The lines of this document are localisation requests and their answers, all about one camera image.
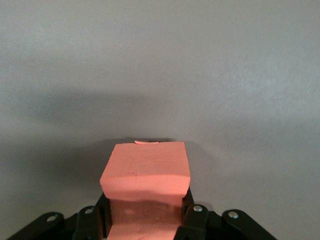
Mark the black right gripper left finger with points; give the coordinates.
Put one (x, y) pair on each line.
(75, 225)

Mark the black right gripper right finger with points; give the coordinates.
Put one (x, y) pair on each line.
(215, 225)

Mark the orange foam block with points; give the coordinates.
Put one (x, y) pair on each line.
(145, 170)

